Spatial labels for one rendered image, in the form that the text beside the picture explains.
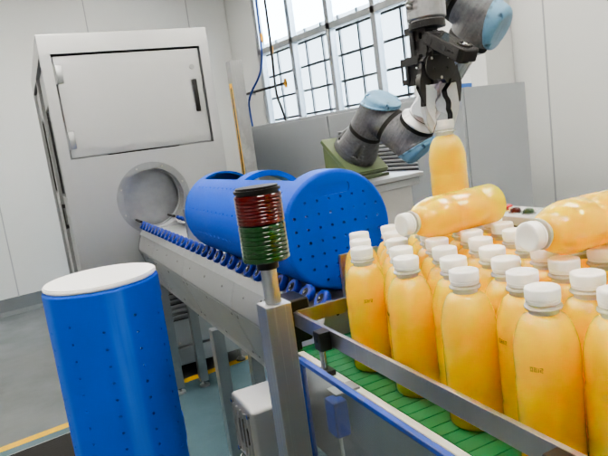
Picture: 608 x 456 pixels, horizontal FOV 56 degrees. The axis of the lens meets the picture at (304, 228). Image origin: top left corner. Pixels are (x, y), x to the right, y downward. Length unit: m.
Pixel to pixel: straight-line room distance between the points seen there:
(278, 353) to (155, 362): 0.76
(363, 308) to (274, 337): 0.25
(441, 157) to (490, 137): 1.99
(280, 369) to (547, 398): 0.33
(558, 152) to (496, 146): 1.09
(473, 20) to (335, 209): 0.63
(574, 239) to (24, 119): 5.92
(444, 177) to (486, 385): 0.48
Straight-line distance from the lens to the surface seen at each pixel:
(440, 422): 0.87
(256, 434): 1.07
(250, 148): 2.74
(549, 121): 4.21
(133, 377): 1.50
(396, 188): 1.90
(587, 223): 0.82
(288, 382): 0.81
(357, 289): 0.99
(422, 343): 0.90
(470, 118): 3.02
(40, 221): 6.37
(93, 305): 1.44
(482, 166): 3.07
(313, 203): 1.31
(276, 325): 0.78
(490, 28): 1.62
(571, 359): 0.71
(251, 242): 0.75
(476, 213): 1.06
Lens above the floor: 1.31
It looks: 9 degrees down
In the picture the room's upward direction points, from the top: 8 degrees counter-clockwise
